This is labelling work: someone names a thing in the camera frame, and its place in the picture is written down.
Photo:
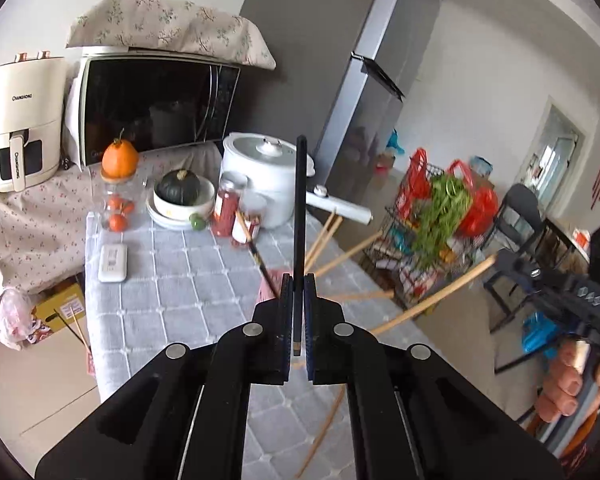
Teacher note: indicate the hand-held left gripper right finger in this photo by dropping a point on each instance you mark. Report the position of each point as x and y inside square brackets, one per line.
[311, 332]

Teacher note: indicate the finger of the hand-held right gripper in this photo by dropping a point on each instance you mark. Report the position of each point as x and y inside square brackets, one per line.
[530, 277]

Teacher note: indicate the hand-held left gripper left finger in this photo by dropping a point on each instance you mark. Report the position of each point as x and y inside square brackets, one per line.
[283, 332]

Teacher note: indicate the set of bamboo chopsticks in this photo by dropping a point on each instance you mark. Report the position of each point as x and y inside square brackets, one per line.
[350, 254]

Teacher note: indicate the light wooden chopstick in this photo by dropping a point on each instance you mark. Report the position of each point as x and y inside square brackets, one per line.
[82, 332]
[320, 433]
[430, 300]

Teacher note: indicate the long dark chopstick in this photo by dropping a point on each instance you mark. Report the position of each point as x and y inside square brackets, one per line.
[300, 210]
[70, 327]

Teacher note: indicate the person's right hand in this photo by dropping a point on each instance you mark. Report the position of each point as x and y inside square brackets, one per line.
[562, 385]

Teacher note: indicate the orange tissue box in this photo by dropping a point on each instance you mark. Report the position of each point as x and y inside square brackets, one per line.
[581, 239]

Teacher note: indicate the dark dining table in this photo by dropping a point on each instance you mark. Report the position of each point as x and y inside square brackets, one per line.
[560, 240]

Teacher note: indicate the blue plastic stool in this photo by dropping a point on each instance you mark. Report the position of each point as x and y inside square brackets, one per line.
[540, 332]

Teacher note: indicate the black chair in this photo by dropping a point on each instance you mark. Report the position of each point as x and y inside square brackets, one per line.
[520, 210]

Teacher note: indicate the large red plastic bag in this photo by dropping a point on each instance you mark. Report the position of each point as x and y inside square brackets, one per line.
[480, 205]

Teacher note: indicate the grey checked tablecloth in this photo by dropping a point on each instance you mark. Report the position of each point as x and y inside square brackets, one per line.
[180, 300]

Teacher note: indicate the bunch of green herbs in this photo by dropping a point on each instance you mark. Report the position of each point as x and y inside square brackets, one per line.
[442, 210]

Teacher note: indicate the pile of food packets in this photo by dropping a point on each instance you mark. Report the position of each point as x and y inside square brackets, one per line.
[405, 265]

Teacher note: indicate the red-labelled jar of chilies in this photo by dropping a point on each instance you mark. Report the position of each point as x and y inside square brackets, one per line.
[250, 220]

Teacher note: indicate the white glazed door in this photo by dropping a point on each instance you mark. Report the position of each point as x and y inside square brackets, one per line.
[555, 155]

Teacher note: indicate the plastic jar of red chilies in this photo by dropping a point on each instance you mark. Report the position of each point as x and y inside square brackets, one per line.
[226, 205]

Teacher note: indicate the small green lime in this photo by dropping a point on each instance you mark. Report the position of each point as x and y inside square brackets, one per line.
[196, 221]

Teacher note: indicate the white bowl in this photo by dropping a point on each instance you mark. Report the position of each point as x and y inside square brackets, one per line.
[205, 205]

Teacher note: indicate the small red plastic bag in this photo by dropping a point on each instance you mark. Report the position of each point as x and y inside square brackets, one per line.
[412, 180]

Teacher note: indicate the white electric cooking pot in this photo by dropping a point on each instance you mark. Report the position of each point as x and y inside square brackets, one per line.
[260, 175]

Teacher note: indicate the dark green squash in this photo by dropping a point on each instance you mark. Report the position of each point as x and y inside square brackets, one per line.
[179, 189]

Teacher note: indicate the white remote control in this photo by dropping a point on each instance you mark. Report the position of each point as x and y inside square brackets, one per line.
[113, 262]

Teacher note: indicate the orange tangerine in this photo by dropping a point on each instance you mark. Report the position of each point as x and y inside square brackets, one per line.
[116, 204]
[118, 222]

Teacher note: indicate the clear glass jar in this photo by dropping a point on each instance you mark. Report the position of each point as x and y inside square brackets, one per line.
[117, 185]

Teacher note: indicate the yellow cardboard box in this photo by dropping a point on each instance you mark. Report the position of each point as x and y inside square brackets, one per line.
[62, 305]

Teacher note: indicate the orange pumpkin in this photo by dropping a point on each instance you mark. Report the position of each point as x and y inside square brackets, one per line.
[120, 157]

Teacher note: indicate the black microwave oven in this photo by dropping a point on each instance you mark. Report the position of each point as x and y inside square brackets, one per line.
[155, 105]

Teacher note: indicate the pink plastic bag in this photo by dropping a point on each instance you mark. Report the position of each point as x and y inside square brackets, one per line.
[12, 317]

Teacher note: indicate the dark grey refrigerator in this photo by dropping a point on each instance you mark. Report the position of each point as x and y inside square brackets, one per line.
[300, 60]

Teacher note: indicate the floral cloth cover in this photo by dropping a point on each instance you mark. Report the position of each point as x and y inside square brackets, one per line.
[165, 25]

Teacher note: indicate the cream air fryer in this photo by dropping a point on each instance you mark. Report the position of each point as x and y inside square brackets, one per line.
[25, 110]

